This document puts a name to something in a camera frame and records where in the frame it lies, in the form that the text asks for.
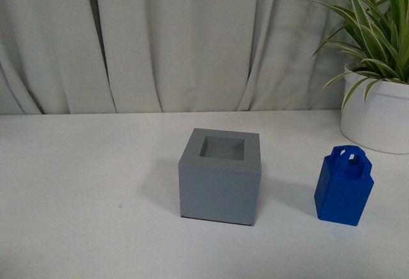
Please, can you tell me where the green striped spider plant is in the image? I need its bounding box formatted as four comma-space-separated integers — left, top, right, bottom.
317, 0, 408, 107

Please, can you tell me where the white plant pot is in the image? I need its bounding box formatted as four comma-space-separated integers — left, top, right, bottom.
340, 63, 408, 155

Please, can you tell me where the white curtain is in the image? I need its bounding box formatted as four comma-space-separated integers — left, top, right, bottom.
1, 0, 346, 115

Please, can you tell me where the blue handled block part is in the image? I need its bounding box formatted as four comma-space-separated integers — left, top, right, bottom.
314, 145, 374, 226

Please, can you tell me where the gray cube base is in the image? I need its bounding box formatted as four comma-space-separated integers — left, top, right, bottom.
178, 128, 261, 226

